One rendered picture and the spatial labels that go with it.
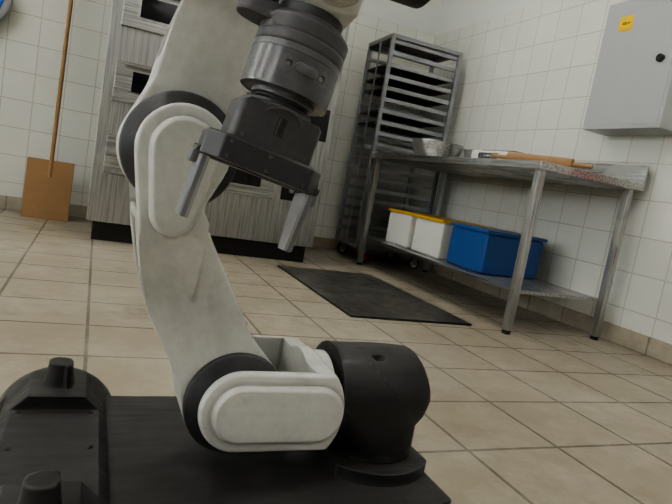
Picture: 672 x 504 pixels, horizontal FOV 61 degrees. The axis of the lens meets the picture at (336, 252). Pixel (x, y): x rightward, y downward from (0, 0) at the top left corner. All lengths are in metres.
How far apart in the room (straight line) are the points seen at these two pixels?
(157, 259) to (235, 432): 0.25
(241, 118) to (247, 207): 3.38
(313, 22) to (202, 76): 0.24
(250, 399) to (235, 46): 0.45
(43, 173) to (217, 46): 3.84
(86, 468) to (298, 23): 0.60
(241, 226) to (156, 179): 3.24
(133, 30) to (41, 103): 1.24
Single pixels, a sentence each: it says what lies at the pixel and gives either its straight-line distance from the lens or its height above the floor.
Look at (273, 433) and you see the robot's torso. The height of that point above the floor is 0.26.
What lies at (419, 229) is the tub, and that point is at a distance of 3.99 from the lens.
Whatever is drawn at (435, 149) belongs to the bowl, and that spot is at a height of 0.96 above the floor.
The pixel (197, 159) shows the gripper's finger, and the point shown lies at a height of 0.60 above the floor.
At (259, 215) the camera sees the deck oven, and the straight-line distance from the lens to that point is 3.94.
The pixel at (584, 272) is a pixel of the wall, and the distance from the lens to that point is 3.72.
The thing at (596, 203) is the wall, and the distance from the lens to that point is 3.73.
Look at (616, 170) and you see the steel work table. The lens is 3.59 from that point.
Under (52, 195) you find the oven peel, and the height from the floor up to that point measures 0.17.
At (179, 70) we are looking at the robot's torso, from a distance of 0.75.
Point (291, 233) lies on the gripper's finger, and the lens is 0.57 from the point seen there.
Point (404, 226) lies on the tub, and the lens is 4.17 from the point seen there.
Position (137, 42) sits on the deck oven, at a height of 1.23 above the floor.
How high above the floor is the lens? 0.60
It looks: 7 degrees down
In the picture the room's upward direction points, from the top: 10 degrees clockwise
